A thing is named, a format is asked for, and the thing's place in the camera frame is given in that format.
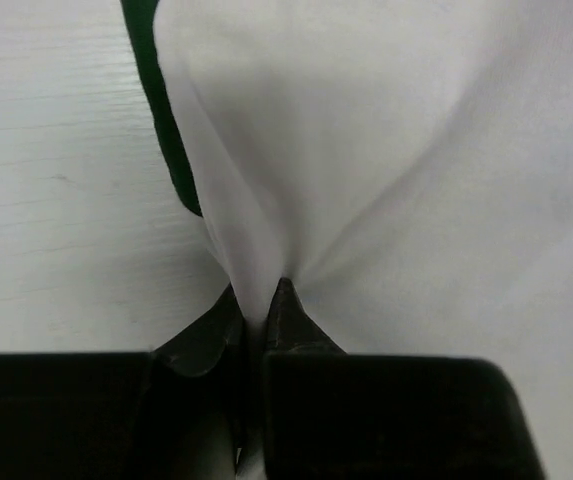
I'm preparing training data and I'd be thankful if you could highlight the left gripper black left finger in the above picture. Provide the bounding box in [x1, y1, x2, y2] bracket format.
[0, 289, 245, 479]

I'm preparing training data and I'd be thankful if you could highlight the green and white t shirt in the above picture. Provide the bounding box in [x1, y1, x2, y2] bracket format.
[122, 1, 573, 479]

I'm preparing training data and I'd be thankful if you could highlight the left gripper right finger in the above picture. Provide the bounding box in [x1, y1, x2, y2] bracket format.
[262, 278, 545, 479]

